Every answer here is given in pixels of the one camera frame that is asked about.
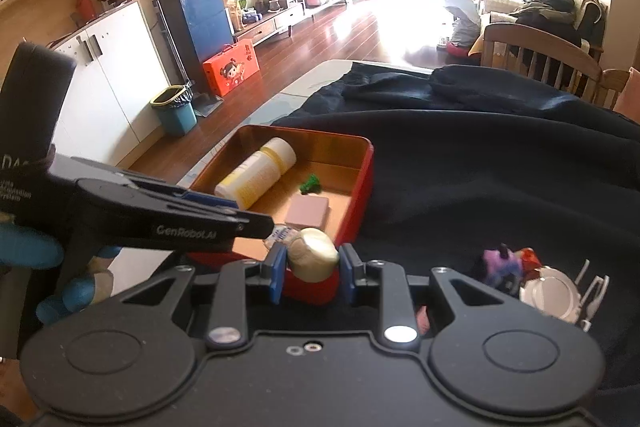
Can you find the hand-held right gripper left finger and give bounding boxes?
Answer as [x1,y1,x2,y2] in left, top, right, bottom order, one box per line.
[122,248,288,348]

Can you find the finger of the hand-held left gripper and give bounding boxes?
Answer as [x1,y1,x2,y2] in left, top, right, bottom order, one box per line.
[75,179,276,253]
[50,157,240,210]

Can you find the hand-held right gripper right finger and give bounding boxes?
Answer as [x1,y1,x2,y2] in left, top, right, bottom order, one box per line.
[339,244,506,344]

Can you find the small white printed packet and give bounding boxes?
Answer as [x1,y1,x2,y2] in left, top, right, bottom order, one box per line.
[267,224,304,251]

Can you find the cream round object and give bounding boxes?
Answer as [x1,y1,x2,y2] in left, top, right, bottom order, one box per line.
[285,227,341,283]

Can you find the white bottle yellow label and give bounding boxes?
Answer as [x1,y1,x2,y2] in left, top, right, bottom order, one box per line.
[214,138,298,210]

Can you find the pink square box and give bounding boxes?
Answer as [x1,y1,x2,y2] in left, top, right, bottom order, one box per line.
[284,194,331,228]

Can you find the red tin box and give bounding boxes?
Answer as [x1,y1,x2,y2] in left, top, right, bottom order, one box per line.
[185,124,375,306]

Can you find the purple toy figure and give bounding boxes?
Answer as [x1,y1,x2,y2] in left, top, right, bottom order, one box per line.
[470,244,524,293]

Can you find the red orange toy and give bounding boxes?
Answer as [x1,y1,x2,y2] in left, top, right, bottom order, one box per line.
[515,247,544,271]

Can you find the white glasses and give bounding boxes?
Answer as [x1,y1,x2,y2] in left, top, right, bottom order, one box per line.
[575,259,611,333]

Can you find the person's left hand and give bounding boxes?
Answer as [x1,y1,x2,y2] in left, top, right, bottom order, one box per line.
[0,213,123,325]

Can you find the blue trash bin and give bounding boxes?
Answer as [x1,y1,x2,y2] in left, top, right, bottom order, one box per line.
[150,85,198,138]

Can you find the grey dustpan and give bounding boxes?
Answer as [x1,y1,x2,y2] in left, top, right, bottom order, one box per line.
[192,92,226,118]

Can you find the orange gift box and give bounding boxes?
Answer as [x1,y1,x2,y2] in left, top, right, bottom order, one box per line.
[202,38,261,98]

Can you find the dark blue cloth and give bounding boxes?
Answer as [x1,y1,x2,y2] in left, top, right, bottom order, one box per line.
[272,62,640,408]

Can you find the black cabinet blue front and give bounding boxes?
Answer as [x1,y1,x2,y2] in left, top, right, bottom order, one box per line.
[144,0,237,84]

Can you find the low white tv cabinet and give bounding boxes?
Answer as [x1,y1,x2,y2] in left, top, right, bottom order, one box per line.
[232,0,354,48]

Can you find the wooden chair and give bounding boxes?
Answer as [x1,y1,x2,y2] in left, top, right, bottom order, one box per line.
[480,23,604,100]
[597,68,632,110]

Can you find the dark clothes pile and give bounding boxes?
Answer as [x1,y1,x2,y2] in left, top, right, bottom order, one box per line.
[510,0,583,48]

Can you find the pink cloth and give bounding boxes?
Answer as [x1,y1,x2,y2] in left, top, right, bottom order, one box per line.
[612,68,640,124]

